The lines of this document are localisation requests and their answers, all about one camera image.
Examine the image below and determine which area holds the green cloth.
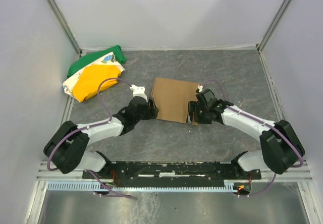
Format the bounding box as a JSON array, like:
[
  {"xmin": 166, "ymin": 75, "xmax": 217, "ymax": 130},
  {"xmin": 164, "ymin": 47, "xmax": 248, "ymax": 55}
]
[{"xmin": 67, "ymin": 45, "xmax": 127, "ymax": 78}]

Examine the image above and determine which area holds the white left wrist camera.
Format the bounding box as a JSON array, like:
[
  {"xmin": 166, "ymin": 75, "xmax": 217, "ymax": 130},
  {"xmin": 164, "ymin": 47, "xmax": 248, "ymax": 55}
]
[{"xmin": 130, "ymin": 84, "xmax": 148, "ymax": 103}]

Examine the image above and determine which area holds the metal front shelf sheet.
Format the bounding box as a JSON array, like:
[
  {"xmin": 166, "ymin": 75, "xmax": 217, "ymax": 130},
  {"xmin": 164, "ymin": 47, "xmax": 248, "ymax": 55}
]
[{"xmin": 39, "ymin": 185, "xmax": 309, "ymax": 223}]

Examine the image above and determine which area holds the right aluminium corner post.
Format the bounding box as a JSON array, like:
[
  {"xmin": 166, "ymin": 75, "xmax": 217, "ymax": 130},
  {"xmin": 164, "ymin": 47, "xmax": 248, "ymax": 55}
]
[{"xmin": 257, "ymin": 0, "xmax": 293, "ymax": 53}]

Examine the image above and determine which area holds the aluminium front rail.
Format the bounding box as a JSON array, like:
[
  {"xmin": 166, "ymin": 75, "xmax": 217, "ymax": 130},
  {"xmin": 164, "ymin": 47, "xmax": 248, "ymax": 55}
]
[{"xmin": 36, "ymin": 160, "xmax": 313, "ymax": 182}]

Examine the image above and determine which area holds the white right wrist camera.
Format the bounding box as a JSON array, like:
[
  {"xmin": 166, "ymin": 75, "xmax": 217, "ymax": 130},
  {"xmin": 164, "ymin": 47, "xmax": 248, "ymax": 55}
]
[{"xmin": 196, "ymin": 84, "xmax": 203, "ymax": 93}]

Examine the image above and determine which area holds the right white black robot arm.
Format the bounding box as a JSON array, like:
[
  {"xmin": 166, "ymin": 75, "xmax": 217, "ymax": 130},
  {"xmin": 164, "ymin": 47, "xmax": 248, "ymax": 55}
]
[{"xmin": 187, "ymin": 88, "xmax": 305, "ymax": 175}]

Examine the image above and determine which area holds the white patterned cloth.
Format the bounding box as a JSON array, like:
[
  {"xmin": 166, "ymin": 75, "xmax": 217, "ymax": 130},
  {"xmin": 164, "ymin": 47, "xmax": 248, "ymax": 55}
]
[{"xmin": 63, "ymin": 52, "xmax": 125, "ymax": 99}]

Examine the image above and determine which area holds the yellow cloth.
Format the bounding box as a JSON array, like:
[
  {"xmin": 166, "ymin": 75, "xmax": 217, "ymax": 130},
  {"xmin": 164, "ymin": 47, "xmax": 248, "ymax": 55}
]
[{"xmin": 72, "ymin": 64, "xmax": 123, "ymax": 102}]

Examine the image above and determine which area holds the brown cardboard box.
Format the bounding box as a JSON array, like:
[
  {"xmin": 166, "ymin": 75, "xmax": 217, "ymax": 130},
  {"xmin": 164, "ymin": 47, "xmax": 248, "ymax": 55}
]
[{"xmin": 151, "ymin": 77, "xmax": 198, "ymax": 124}]

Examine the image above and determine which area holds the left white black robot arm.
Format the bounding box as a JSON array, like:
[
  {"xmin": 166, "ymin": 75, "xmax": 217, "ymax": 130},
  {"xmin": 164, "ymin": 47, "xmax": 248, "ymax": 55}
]
[{"xmin": 43, "ymin": 96, "xmax": 158, "ymax": 174}]

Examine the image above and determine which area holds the aluminium corner post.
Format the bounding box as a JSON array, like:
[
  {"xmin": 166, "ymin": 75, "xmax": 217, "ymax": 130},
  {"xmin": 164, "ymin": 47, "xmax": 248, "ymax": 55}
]
[
  {"xmin": 257, "ymin": 0, "xmax": 293, "ymax": 53},
  {"xmin": 46, "ymin": 0, "xmax": 82, "ymax": 55}
]

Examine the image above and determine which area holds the light blue cable duct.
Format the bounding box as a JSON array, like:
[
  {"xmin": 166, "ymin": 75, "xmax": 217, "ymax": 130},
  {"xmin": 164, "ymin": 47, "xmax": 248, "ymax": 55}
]
[{"xmin": 47, "ymin": 180, "xmax": 237, "ymax": 193}]

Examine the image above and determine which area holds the left aluminium corner post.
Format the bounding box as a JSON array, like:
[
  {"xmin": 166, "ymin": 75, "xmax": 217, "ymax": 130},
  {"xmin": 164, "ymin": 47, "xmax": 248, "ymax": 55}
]
[{"xmin": 46, "ymin": 0, "xmax": 82, "ymax": 55}]

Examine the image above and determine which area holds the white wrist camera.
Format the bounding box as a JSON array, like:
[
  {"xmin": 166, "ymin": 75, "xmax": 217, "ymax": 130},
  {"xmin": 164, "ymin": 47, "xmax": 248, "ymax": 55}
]
[
  {"xmin": 130, "ymin": 84, "xmax": 148, "ymax": 103},
  {"xmin": 196, "ymin": 84, "xmax": 203, "ymax": 93}
]

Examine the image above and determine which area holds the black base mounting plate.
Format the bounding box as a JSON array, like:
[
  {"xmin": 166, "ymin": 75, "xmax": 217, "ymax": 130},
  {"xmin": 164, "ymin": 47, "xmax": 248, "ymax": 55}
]
[{"xmin": 94, "ymin": 161, "xmax": 261, "ymax": 188}]

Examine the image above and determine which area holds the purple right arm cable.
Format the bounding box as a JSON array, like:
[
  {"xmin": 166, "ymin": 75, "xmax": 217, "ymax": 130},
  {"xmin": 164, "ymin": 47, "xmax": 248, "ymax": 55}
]
[{"xmin": 200, "ymin": 79, "xmax": 305, "ymax": 198}]

